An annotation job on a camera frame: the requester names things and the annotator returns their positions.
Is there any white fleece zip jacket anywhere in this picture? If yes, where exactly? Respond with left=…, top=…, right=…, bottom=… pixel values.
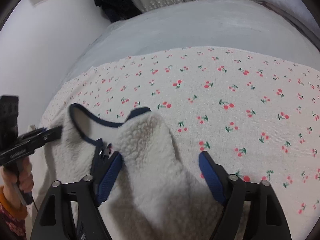
left=36, top=104, right=222, bottom=239

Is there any person's left hand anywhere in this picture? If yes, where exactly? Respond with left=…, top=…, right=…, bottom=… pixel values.
left=1, top=157, right=34, bottom=209

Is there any cherry print bed cloth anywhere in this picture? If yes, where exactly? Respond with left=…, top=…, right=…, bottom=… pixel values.
left=32, top=47, right=319, bottom=239

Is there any grey bed with sheet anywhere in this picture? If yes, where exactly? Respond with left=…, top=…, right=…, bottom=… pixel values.
left=65, top=0, right=319, bottom=81

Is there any black hanging garment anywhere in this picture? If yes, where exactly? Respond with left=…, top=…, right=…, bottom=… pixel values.
left=94, top=0, right=142, bottom=23

